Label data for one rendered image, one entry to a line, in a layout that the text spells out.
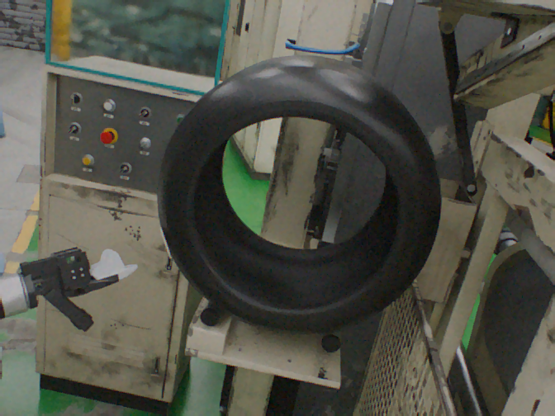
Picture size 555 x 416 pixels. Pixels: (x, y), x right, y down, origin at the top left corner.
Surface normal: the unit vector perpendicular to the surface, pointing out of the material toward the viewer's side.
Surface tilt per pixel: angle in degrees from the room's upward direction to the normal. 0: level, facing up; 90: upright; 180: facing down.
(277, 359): 0
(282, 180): 90
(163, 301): 90
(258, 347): 0
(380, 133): 81
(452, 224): 90
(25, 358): 0
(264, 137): 90
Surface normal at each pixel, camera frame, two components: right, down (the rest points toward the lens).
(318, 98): -0.07, 0.17
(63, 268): 0.55, 0.07
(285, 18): 0.23, 0.40
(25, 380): 0.18, -0.92
